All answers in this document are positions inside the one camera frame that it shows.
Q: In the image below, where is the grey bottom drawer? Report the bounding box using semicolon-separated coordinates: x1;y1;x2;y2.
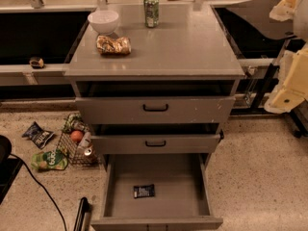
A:
91;154;223;231

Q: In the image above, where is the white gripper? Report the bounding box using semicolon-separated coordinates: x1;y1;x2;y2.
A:
265;0;308;114

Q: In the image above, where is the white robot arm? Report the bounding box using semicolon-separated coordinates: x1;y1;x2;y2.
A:
264;0;308;114

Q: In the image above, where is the tape measure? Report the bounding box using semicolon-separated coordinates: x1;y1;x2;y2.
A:
29;57;44;69

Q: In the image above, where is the white bowl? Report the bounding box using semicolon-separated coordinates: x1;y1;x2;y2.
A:
88;11;119;35

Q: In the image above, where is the brown snack bag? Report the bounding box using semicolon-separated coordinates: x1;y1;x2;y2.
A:
96;36;132;55

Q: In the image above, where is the blue chip bag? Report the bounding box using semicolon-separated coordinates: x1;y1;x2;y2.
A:
22;121;54;149

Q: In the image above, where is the green snack bag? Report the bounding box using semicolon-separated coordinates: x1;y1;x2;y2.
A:
31;149;68;170

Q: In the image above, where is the orange fruit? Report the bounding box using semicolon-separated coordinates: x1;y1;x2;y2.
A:
70;130;84;142

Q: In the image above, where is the dark blueberry rxbar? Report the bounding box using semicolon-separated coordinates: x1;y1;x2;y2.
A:
133;184;155;198

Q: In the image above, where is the wire basket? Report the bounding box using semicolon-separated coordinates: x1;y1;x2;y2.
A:
57;113;99;166

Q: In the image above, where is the grey middle drawer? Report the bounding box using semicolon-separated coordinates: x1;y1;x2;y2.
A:
91;135;220;154

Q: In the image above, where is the green soda can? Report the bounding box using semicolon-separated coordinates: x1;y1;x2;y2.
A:
143;0;159;28

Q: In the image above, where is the grey drawer cabinet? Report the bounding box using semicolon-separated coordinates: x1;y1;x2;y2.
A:
64;2;246;166

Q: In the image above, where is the black stand table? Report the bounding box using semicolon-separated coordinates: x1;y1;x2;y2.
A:
224;0;308;139

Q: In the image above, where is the black device on floor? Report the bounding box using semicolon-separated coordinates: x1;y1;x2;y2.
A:
0;136;22;204

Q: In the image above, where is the black cable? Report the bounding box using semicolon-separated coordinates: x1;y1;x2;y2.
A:
9;153;68;231

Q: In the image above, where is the soda can in basket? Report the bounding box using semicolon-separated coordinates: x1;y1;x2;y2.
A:
84;146;96;162

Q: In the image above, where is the grey drawer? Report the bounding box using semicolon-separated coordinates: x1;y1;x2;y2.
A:
91;154;223;231
91;135;220;154
75;96;235;124

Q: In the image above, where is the grey top drawer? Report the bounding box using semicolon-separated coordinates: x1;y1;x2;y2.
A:
75;96;235;124

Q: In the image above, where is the black folded object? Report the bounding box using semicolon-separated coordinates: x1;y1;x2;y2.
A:
73;197;91;231

